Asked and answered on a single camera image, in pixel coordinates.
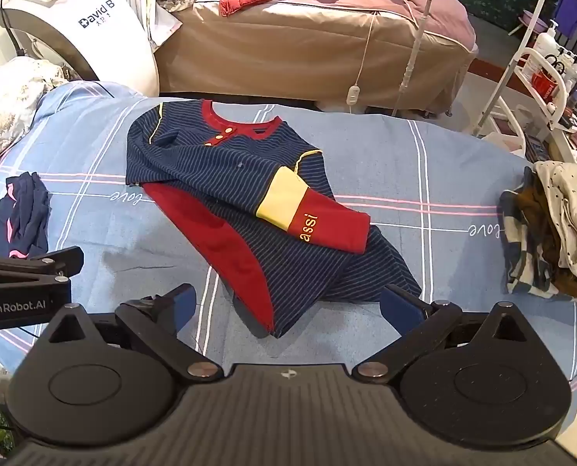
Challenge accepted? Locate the blue white checked cloth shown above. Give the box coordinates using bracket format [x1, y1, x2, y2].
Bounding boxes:
[499, 167, 561, 298]

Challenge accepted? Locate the white dotted cloth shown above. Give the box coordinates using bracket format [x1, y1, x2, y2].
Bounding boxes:
[533, 160, 577, 285]

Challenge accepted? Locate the red container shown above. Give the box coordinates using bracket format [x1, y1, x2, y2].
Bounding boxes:
[531, 70, 561, 104]

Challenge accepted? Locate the white cable with switch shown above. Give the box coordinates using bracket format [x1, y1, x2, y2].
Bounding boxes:
[347, 0, 406, 106]

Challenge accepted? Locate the navy striped red shirt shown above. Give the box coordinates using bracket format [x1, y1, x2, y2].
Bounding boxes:
[126, 99, 422, 339]

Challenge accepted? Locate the purple chair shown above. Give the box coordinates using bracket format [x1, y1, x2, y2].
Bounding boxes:
[553, 0, 577, 40]

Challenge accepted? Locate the beige and pink clothes pile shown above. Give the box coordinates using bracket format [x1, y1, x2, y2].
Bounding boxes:
[155, 0, 478, 117]

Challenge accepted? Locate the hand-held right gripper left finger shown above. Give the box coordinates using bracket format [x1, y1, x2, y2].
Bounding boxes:
[38, 283, 224, 382]

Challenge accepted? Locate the white treatment machine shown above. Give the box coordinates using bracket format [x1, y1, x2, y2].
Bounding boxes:
[0, 0, 160, 98]

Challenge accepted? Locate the brown cloth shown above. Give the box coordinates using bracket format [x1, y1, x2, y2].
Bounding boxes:
[521, 175, 577, 300]

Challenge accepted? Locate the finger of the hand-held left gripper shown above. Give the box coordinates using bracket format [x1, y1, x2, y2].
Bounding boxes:
[0, 247, 84, 283]

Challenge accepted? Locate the white pump bottle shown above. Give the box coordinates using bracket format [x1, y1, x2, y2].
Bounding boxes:
[531, 19, 561, 75]

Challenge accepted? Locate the blue checked bed sheet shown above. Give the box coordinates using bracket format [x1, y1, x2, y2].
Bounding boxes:
[0, 80, 577, 389]

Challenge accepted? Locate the navy pink garment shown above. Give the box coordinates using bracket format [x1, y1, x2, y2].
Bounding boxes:
[0, 171, 51, 259]

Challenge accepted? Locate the pink blanket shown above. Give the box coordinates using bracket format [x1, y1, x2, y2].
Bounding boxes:
[341, 0, 477, 54]

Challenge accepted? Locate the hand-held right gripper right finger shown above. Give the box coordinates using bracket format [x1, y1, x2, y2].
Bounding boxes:
[351, 284, 536, 382]

